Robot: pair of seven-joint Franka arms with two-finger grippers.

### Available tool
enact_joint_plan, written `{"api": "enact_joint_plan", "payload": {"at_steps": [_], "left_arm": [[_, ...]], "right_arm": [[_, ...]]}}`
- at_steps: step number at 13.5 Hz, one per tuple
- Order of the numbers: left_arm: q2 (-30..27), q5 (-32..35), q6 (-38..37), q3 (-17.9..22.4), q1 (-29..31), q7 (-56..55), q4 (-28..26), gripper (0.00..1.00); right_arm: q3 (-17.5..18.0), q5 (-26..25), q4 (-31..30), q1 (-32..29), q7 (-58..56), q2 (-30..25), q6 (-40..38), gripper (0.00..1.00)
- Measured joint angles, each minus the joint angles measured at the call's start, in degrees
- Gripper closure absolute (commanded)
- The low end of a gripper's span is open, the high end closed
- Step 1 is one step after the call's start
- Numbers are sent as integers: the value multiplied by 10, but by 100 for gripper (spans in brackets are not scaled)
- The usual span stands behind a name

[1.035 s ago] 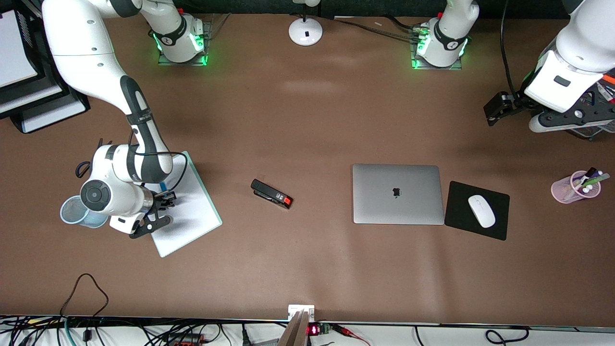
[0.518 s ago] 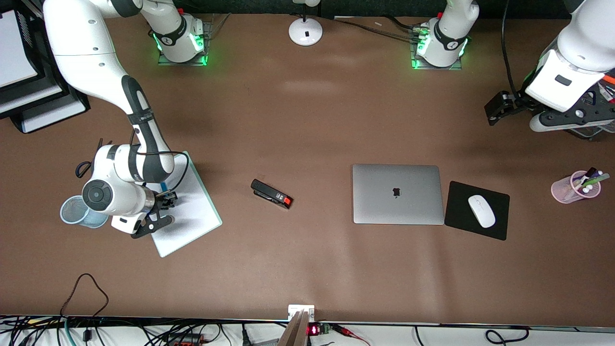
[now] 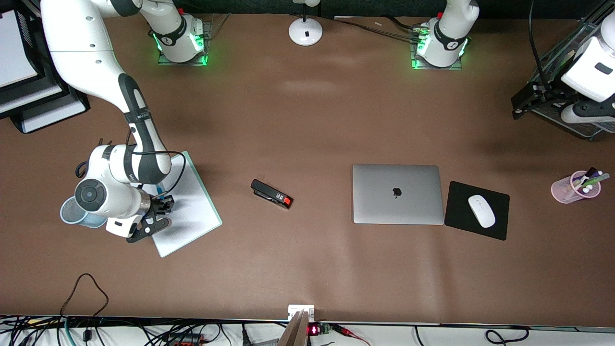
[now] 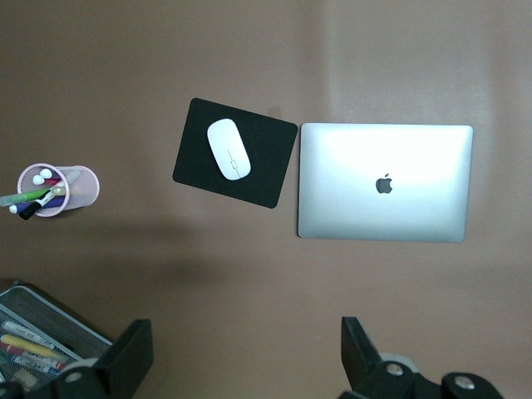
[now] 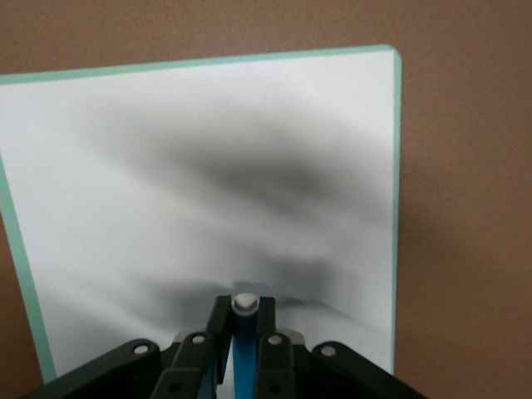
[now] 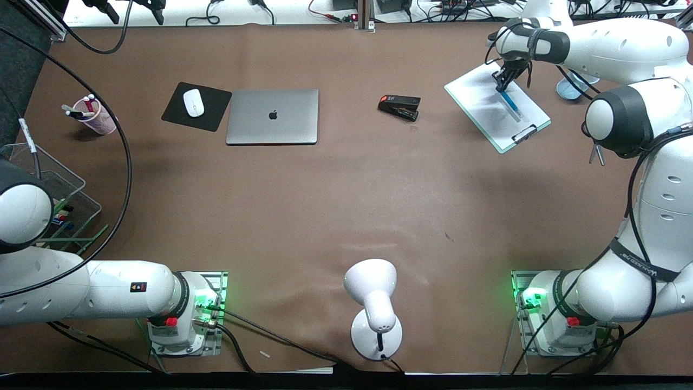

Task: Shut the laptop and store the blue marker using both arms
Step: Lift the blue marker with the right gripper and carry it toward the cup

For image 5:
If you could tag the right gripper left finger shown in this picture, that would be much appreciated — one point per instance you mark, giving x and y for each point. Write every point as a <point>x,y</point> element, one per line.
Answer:
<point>183,365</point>

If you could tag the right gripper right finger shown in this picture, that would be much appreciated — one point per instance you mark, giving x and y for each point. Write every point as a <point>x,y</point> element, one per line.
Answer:
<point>282,365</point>

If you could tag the blue marker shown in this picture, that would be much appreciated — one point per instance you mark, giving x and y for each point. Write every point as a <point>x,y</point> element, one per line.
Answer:
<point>243,353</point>

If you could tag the mint green clipboard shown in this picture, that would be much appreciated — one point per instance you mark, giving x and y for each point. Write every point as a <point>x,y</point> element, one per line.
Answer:
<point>398,166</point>

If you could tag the white paper sheet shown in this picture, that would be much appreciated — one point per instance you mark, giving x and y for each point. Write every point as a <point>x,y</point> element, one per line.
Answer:
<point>166,124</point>

